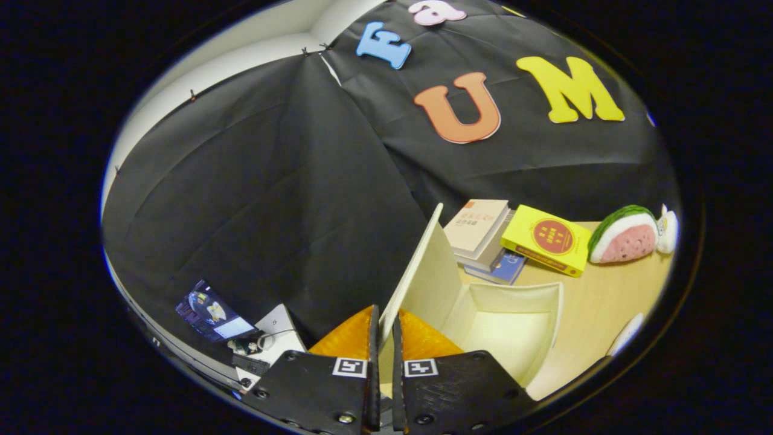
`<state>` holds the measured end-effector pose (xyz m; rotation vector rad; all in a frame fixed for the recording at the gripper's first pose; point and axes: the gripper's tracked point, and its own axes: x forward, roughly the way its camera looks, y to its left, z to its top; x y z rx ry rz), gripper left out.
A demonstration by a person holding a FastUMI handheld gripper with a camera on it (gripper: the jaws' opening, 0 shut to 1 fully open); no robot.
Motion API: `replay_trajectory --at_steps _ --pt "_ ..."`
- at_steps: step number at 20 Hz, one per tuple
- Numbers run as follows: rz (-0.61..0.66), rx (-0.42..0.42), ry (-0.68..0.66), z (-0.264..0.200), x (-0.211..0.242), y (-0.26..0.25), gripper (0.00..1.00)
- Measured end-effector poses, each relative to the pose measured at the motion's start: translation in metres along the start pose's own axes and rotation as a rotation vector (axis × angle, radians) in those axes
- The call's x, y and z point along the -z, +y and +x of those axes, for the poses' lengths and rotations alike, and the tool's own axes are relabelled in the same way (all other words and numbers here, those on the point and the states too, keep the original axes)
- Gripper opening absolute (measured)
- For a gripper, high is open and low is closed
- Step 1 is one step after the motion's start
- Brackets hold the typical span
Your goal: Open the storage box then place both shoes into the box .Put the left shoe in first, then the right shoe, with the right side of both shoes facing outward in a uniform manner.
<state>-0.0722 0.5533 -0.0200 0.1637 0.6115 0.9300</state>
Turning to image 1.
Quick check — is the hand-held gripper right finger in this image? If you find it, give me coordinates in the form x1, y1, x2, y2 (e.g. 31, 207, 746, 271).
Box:
391, 309, 539, 435

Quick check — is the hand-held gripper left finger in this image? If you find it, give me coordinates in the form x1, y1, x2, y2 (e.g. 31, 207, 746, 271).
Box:
240, 304, 382, 435

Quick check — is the beige storage box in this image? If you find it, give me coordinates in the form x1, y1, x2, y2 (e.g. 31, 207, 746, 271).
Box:
377, 202, 565, 388

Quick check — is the white canvas shoe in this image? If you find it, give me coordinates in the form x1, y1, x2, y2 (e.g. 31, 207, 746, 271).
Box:
606, 312, 646, 358

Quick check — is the white paper sheet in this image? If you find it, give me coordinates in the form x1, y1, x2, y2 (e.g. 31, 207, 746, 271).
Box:
236, 303, 309, 390

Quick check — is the computer screen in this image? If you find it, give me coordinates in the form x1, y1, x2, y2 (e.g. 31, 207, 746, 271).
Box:
175, 279, 258, 345

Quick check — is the blue book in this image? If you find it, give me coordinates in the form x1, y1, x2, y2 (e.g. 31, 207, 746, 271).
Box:
464, 251, 528, 286

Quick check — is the grey book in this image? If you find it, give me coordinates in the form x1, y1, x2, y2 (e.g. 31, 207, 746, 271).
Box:
453, 209, 515, 273

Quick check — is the yellow book with red circle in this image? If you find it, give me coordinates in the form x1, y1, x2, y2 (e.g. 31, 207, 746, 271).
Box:
499, 204, 593, 278

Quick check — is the watermelon slice plush toy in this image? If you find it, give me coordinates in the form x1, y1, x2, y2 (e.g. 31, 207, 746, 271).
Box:
588, 204, 659, 265

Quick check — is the white plush toy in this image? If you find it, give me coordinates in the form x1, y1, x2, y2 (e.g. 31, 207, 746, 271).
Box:
655, 204, 681, 255

